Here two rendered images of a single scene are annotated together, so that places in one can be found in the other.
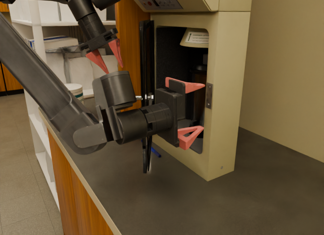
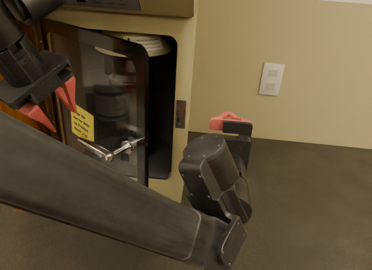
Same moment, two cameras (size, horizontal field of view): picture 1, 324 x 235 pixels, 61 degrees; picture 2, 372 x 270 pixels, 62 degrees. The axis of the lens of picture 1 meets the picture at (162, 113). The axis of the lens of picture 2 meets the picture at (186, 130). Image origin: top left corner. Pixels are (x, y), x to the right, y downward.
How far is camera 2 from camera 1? 50 cm
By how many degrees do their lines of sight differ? 50
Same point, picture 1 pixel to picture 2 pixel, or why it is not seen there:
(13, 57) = (95, 197)
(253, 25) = not seen: hidden behind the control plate
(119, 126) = (243, 207)
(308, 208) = (260, 180)
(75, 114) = (211, 227)
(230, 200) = not seen: hidden behind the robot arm
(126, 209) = not seen: outside the picture
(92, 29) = (33, 64)
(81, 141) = (230, 255)
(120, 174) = (89, 259)
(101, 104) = (215, 193)
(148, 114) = (243, 175)
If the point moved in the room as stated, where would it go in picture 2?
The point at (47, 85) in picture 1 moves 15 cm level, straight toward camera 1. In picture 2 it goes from (161, 211) to (323, 248)
